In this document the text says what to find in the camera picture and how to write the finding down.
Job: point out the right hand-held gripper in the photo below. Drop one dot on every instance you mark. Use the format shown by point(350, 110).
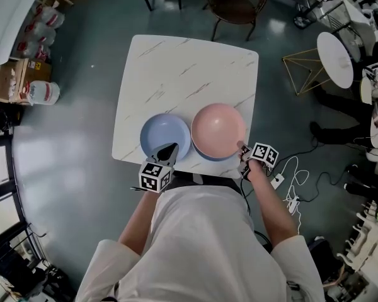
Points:
point(264, 154)

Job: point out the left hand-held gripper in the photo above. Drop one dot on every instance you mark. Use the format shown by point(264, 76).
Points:
point(154, 176)

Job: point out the blue plate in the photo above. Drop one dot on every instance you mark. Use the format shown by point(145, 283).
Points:
point(212, 159)
point(163, 131)

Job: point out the pink plate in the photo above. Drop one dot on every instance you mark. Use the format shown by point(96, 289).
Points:
point(217, 127)

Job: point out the person's left forearm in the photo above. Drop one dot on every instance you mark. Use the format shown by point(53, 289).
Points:
point(138, 222)

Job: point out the person's right forearm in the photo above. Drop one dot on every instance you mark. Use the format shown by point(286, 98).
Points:
point(271, 206)

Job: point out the person's dark trousers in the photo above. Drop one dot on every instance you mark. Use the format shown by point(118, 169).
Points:
point(208, 181)

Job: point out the white power adapter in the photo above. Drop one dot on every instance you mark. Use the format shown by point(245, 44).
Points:
point(278, 182)

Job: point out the person's white shirt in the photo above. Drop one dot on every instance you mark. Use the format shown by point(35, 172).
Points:
point(201, 247)

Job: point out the clear water jug red label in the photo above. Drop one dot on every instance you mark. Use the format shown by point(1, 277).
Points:
point(44, 93)

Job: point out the brown wicker chair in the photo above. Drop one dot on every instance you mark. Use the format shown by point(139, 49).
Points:
point(236, 5)

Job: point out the cardboard box yellow sticker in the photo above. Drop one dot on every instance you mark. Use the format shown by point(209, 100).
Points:
point(39, 74)

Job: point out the white wooden rack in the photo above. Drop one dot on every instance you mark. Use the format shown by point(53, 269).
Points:
point(371, 241)

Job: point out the black bag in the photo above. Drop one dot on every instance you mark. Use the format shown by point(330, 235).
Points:
point(9, 119)

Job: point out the open cardboard box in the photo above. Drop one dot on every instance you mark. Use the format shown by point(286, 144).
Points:
point(4, 80)

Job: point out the row of clear water jugs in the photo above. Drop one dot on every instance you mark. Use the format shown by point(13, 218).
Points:
point(47, 17)

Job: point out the black equipment case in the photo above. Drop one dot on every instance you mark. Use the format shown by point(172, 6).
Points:
point(9, 269)

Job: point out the white curved board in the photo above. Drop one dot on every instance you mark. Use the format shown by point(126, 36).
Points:
point(15, 20)

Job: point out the round white table gold frame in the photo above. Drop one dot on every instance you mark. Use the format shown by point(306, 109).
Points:
point(334, 55)

